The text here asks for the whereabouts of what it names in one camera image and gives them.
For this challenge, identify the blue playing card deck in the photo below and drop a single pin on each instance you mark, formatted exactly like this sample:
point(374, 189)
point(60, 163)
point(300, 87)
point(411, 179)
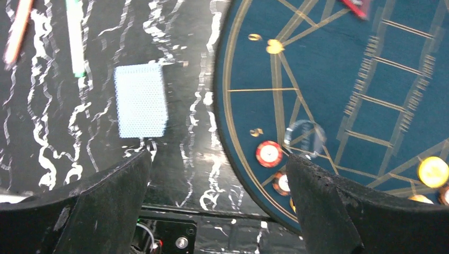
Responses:
point(140, 100)

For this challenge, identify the green white pen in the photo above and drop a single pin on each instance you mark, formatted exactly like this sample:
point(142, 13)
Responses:
point(74, 20)

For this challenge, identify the clear dealer button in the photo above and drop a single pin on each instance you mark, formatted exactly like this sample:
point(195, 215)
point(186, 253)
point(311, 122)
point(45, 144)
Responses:
point(305, 138)

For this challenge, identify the red triangular all-in marker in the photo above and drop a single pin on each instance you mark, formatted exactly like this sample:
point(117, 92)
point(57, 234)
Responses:
point(359, 7)

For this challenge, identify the yellow chips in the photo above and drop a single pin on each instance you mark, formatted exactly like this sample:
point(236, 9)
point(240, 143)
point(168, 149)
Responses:
point(292, 205)
point(420, 198)

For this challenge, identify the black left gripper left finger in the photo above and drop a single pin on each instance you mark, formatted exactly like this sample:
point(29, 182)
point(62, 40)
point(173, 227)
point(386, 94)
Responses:
point(97, 214)

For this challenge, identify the orange pen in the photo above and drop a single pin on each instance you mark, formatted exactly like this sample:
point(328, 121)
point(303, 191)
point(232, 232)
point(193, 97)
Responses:
point(16, 34)

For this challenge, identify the brown chips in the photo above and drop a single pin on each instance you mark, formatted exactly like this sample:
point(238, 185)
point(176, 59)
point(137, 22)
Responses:
point(443, 194)
point(280, 183)

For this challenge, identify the yellow big blind button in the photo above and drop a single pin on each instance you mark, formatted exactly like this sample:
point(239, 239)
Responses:
point(433, 172)

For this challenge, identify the round blue poker mat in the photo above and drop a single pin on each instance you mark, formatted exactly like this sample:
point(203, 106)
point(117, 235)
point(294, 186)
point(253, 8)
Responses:
point(378, 88)

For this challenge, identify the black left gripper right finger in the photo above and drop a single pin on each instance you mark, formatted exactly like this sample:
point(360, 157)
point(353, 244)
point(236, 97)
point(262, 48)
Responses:
point(338, 215)

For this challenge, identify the red chips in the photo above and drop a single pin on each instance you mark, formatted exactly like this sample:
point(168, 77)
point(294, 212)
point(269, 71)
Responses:
point(269, 154)

